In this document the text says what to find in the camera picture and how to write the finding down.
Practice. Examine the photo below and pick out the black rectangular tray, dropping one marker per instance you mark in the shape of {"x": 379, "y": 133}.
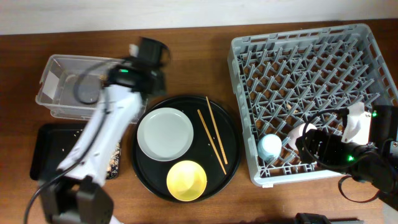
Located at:
{"x": 54, "y": 142}

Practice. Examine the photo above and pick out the wooden chopstick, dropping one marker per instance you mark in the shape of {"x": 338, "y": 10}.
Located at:
{"x": 211, "y": 141}
{"x": 216, "y": 131}

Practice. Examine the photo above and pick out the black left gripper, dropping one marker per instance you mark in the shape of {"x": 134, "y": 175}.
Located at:
{"x": 161, "y": 77}

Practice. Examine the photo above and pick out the black object bottom edge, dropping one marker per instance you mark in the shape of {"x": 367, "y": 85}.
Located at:
{"x": 309, "y": 218}

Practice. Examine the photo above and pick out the yellow bowl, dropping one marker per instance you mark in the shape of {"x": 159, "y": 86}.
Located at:
{"x": 186, "y": 181}

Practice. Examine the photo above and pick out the round black serving tray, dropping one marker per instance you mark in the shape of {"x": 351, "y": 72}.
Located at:
{"x": 153, "y": 173}

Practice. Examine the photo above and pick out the light blue plastic cup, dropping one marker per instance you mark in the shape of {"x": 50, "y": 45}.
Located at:
{"x": 269, "y": 147}

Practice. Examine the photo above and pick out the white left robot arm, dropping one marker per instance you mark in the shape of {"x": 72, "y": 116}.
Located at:
{"x": 75, "y": 194}

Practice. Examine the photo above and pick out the clear plastic storage bin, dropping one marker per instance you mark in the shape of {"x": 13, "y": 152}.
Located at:
{"x": 59, "y": 78}

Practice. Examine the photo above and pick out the grey round plate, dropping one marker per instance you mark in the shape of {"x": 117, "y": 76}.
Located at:
{"x": 165, "y": 134}

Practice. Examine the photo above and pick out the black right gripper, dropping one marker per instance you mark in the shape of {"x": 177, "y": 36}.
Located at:
{"x": 329, "y": 142}

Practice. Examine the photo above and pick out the pink plastic cup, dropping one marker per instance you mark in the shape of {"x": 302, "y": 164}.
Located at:
{"x": 294, "y": 134}

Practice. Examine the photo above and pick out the grey dishwasher rack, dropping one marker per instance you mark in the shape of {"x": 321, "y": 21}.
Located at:
{"x": 281, "y": 79}

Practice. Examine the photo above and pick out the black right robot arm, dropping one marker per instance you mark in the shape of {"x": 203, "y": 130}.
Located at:
{"x": 380, "y": 168}

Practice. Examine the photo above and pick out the food scraps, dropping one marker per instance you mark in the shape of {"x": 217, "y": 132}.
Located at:
{"x": 113, "y": 167}

